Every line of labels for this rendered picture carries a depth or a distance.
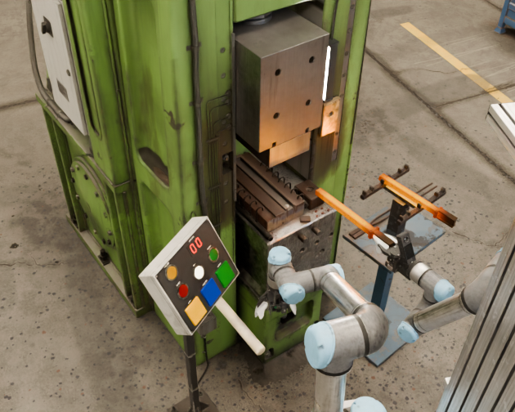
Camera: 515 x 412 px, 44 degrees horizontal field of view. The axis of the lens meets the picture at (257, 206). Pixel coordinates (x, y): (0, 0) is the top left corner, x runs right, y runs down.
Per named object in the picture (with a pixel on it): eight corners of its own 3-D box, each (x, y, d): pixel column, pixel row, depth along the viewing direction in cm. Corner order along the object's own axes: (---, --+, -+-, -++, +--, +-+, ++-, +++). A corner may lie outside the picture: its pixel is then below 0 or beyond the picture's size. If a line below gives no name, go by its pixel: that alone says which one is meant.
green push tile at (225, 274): (235, 275, 245) (226, 260, 242) (225, 288, 240) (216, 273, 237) (232, 275, 246) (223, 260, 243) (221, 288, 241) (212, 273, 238)
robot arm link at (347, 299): (405, 315, 170) (334, 253, 215) (368, 324, 167) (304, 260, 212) (408, 353, 173) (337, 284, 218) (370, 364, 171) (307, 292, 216)
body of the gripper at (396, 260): (382, 264, 239) (406, 284, 232) (385, 248, 234) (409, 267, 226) (397, 255, 243) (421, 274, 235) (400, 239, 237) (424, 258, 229)
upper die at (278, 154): (309, 150, 255) (311, 131, 249) (269, 167, 247) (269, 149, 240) (248, 101, 280) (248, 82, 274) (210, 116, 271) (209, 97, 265)
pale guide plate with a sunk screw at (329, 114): (336, 130, 280) (340, 97, 268) (320, 137, 276) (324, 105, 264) (333, 128, 281) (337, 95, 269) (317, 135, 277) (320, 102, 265)
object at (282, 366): (349, 352, 336) (349, 351, 335) (260, 410, 310) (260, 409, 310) (302, 303, 359) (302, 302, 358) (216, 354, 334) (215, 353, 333)
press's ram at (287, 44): (337, 119, 255) (348, 26, 228) (258, 153, 238) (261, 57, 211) (274, 73, 280) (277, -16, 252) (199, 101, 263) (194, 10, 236)
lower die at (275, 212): (303, 214, 280) (304, 199, 274) (266, 233, 271) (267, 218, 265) (248, 164, 304) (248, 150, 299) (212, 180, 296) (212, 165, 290)
